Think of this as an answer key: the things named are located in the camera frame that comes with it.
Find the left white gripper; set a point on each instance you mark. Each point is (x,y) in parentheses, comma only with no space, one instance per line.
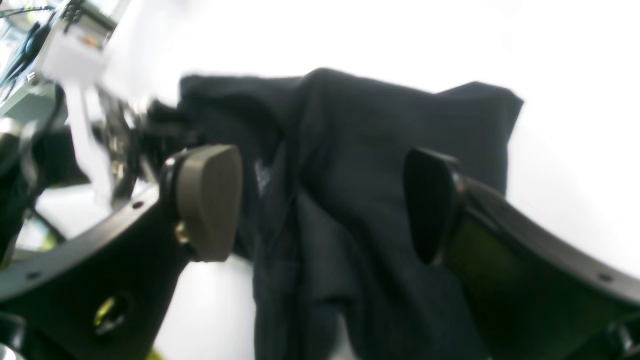
(100,134)

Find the black T-shirt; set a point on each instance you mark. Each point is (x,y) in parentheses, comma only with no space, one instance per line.
(324,218)

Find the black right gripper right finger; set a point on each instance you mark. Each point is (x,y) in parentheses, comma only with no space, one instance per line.
(532,296)

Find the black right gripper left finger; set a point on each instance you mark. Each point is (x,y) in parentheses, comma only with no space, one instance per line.
(104,294)

